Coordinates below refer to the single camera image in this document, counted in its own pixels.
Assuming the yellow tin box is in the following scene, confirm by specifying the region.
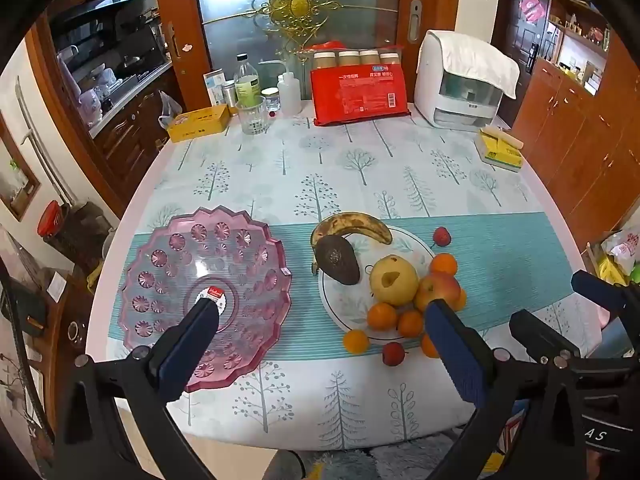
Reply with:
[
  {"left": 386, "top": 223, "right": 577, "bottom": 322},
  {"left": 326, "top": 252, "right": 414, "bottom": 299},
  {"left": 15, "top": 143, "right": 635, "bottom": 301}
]
[{"left": 166, "top": 106, "right": 232, "bottom": 143}]

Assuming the white squeeze bottle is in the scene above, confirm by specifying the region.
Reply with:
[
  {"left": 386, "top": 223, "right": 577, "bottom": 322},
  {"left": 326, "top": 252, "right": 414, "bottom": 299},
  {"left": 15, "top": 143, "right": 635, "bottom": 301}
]
[{"left": 277, "top": 72, "right": 302, "bottom": 116}]

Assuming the golden door ornament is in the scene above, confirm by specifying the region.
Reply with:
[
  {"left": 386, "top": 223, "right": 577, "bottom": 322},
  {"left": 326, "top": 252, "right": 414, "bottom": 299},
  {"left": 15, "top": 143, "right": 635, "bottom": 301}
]
[{"left": 255, "top": 0, "right": 346, "bottom": 61}]

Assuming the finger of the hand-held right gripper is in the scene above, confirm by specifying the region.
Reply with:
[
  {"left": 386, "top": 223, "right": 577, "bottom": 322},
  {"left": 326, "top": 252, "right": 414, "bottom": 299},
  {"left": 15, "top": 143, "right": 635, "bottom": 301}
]
[
  {"left": 571, "top": 270, "right": 640, "bottom": 318},
  {"left": 510, "top": 309, "right": 582, "bottom": 361}
]

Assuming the white towel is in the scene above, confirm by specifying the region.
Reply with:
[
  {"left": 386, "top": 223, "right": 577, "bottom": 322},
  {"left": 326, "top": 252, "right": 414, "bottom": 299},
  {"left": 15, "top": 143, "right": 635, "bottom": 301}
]
[{"left": 417, "top": 30, "right": 521, "bottom": 100}]

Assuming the spotted ripe banana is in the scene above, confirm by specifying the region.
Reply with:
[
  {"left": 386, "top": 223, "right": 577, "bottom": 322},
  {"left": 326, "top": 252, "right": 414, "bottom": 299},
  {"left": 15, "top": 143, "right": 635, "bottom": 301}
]
[{"left": 310, "top": 212, "right": 393, "bottom": 247}]

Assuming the red paper cup package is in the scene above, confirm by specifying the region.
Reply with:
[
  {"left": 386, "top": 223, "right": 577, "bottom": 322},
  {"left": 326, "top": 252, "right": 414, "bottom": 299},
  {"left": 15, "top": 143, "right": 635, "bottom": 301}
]
[{"left": 310, "top": 64, "right": 412, "bottom": 127}]

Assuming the wooden wall frame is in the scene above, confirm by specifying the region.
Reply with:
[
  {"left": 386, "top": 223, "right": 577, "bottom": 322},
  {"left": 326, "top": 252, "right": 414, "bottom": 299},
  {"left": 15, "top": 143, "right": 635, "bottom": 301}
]
[{"left": 0, "top": 115, "right": 42, "bottom": 222}]

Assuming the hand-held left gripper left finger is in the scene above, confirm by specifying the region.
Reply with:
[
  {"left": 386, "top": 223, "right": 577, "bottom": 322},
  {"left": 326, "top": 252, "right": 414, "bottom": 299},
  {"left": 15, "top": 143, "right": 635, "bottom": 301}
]
[{"left": 62, "top": 299, "right": 221, "bottom": 480}]

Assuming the yellow pear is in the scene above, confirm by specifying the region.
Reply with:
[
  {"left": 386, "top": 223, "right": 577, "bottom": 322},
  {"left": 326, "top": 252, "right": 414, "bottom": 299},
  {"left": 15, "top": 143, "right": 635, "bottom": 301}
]
[{"left": 369, "top": 255, "right": 420, "bottom": 307}]

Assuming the clear plastic bag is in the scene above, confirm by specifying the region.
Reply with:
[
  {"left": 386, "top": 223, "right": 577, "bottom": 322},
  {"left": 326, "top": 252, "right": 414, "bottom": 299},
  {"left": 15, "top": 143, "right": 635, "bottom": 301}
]
[{"left": 158, "top": 91, "right": 183, "bottom": 131}]

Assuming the clear drinking glass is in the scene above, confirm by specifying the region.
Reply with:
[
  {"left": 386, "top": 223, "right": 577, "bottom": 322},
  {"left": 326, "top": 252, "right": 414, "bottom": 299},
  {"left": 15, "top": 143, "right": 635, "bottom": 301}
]
[{"left": 235, "top": 96, "right": 267, "bottom": 135}]

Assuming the dark avocado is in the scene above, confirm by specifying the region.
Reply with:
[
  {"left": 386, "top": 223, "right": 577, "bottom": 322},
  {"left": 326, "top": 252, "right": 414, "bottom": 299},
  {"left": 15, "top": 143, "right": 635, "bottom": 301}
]
[{"left": 314, "top": 235, "right": 361, "bottom": 286}]

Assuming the white printed plastic bag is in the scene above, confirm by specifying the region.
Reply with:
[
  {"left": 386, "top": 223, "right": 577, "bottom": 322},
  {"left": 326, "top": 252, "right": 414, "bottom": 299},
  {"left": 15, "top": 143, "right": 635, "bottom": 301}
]
[{"left": 600, "top": 230, "right": 640, "bottom": 271}]

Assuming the red lid storage jar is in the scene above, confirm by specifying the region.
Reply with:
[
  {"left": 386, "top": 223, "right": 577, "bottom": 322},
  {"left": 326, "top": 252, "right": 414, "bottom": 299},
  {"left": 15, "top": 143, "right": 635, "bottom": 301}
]
[{"left": 37, "top": 200, "right": 71, "bottom": 238}]

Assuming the blue and white carton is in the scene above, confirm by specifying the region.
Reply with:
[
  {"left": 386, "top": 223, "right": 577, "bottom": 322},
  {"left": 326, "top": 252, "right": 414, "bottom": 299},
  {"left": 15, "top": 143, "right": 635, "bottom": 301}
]
[{"left": 203, "top": 70, "right": 228, "bottom": 108}]

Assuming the white countertop appliance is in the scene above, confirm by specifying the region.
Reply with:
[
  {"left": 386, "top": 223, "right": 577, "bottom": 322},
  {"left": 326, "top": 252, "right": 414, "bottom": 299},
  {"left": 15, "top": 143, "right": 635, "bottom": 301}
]
[{"left": 414, "top": 30, "right": 521, "bottom": 133}]

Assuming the pink glass fruit bowl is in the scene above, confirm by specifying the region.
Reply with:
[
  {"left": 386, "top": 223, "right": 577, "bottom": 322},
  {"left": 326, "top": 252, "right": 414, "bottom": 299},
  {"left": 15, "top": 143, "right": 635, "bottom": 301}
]
[{"left": 120, "top": 207, "right": 292, "bottom": 393}]

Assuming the wooden sideboard cabinet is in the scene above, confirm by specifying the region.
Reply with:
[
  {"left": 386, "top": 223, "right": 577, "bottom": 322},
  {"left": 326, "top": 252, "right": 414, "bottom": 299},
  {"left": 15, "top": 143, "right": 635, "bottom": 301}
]
[{"left": 510, "top": 57, "right": 640, "bottom": 248}]

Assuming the silver door handle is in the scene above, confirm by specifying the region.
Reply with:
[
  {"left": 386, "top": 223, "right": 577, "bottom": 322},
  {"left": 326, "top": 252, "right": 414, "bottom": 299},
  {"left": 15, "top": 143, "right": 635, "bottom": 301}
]
[{"left": 407, "top": 0, "right": 423, "bottom": 43}]

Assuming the green label clear bottle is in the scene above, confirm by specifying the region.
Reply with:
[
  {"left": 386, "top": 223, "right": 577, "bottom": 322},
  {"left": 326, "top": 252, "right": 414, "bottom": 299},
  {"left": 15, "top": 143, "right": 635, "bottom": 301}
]
[{"left": 234, "top": 53, "right": 261, "bottom": 106}]

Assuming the wooden kitchen cabinet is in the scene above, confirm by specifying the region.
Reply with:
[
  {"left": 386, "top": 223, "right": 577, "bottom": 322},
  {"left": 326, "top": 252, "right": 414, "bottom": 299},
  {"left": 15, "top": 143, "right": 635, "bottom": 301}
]
[{"left": 90, "top": 67, "right": 186, "bottom": 201}]

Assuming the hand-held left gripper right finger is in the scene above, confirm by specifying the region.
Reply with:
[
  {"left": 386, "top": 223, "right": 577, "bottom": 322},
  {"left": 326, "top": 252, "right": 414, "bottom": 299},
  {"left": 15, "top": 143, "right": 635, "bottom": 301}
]
[{"left": 424, "top": 299, "right": 583, "bottom": 480}]

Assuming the white leaf-print plate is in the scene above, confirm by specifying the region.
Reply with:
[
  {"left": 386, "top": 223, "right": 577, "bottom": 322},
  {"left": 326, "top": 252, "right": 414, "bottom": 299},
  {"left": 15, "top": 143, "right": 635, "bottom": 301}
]
[{"left": 315, "top": 225, "right": 443, "bottom": 343}]

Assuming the red apple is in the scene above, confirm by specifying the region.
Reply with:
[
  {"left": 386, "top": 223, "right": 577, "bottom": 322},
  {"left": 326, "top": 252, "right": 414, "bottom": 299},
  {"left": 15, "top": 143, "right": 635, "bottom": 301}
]
[{"left": 414, "top": 271, "right": 462, "bottom": 311}]

